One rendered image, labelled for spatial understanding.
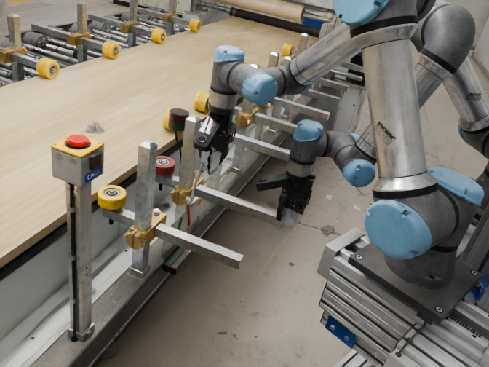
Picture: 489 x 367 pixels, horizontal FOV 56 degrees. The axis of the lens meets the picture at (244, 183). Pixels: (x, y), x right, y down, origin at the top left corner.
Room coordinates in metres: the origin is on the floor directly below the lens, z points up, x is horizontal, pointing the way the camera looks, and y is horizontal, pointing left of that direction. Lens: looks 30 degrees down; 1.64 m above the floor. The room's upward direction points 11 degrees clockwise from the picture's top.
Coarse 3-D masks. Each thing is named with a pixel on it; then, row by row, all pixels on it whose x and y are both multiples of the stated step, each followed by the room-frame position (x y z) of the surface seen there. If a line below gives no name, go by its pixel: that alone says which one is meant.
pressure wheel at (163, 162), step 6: (162, 156) 1.35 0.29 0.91; (156, 162) 1.30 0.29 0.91; (162, 162) 1.31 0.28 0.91; (168, 162) 1.32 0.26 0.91; (174, 162) 1.33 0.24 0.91; (156, 168) 1.28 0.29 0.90; (162, 168) 1.28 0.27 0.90; (168, 168) 1.29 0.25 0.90; (174, 168) 1.32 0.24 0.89; (156, 174) 1.28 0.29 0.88; (162, 174) 1.28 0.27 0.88; (168, 174) 1.29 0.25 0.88
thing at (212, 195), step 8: (160, 176) 1.30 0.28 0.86; (168, 176) 1.31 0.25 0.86; (176, 176) 1.32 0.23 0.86; (168, 184) 1.30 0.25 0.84; (176, 184) 1.29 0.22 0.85; (200, 192) 1.26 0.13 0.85; (208, 192) 1.26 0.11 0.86; (216, 192) 1.27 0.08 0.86; (208, 200) 1.26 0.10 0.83; (216, 200) 1.25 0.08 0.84; (224, 200) 1.24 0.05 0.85; (232, 200) 1.24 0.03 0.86; (240, 200) 1.25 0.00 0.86; (232, 208) 1.23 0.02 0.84; (240, 208) 1.22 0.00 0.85; (248, 208) 1.22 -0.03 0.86; (256, 208) 1.22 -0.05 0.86; (264, 208) 1.23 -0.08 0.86; (256, 216) 1.21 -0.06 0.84; (264, 216) 1.20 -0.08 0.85; (272, 216) 1.19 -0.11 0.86
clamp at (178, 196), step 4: (200, 176) 1.33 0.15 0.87; (200, 180) 1.31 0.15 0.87; (200, 184) 1.31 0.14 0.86; (176, 188) 1.23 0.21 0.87; (180, 188) 1.24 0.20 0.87; (192, 188) 1.25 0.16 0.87; (172, 192) 1.23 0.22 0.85; (176, 192) 1.21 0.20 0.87; (180, 192) 1.21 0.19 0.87; (184, 192) 1.22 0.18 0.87; (188, 192) 1.22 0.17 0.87; (172, 196) 1.21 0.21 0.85; (176, 196) 1.21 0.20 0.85; (180, 196) 1.21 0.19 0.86; (184, 196) 1.21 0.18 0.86; (172, 200) 1.21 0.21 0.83; (176, 200) 1.21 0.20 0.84; (180, 200) 1.21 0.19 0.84; (184, 200) 1.20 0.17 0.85; (176, 204) 1.21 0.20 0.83; (180, 204) 1.21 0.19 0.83
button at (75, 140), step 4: (72, 136) 0.77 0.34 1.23; (76, 136) 0.77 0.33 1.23; (80, 136) 0.77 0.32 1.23; (84, 136) 0.78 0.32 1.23; (68, 140) 0.75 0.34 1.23; (72, 140) 0.75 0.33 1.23; (76, 140) 0.75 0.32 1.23; (80, 140) 0.76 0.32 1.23; (84, 140) 0.76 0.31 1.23; (88, 140) 0.77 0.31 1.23; (68, 144) 0.74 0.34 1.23; (72, 144) 0.74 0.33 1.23; (76, 144) 0.74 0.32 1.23; (80, 144) 0.75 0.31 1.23; (84, 144) 0.75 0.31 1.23
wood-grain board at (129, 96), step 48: (144, 48) 2.58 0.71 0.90; (192, 48) 2.78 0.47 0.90; (240, 48) 3.00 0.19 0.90; (0, 96) 1.59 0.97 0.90; (48, 96) 1.67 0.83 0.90; (96, 96) 1.76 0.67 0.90; (144, 96) 1.87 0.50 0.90; (192, 96) 1.98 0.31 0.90; (240, 96) 2.16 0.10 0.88; (0, 144) 1.24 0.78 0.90; (48, 144) 1.30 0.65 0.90; (0, 192) 0.99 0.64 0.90; (48, 192) 1.03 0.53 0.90; (96, 192) 1.08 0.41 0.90; (0, 240) 0.81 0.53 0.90
